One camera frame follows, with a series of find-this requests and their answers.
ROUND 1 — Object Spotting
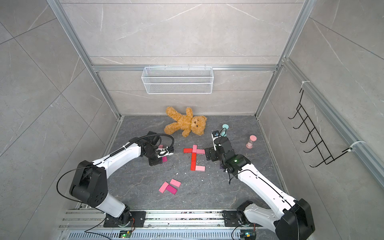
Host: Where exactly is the black wire hook rack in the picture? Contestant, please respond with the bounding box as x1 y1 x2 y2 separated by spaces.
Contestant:
288 89 353 168

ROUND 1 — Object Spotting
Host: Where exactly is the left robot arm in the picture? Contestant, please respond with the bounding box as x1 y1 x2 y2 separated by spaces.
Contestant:
69 132 175 227

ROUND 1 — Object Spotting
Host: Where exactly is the teal sand timer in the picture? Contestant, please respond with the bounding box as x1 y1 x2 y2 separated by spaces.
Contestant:
222 124 229 131

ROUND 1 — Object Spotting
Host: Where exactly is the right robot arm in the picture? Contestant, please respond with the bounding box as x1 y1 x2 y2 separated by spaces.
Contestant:
205 131 316 240

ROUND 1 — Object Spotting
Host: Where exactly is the brown teddy bear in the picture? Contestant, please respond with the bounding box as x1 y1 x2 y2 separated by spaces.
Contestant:
164 107 207 138

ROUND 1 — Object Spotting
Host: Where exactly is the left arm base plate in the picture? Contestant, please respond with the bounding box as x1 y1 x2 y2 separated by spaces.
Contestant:
103 211 147 228

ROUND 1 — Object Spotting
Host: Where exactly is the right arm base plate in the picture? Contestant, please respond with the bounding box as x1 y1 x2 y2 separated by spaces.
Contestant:
222 210 249 227

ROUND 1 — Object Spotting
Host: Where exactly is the pink sand timer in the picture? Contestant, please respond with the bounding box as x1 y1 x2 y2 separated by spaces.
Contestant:
246 135 257 149

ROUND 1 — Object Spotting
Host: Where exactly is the white wire mesh basket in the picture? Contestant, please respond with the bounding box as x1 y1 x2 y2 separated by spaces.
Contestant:
142 66 214 94

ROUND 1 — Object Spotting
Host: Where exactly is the left black cable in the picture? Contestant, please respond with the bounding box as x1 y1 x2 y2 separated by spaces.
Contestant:
128 133 175 151

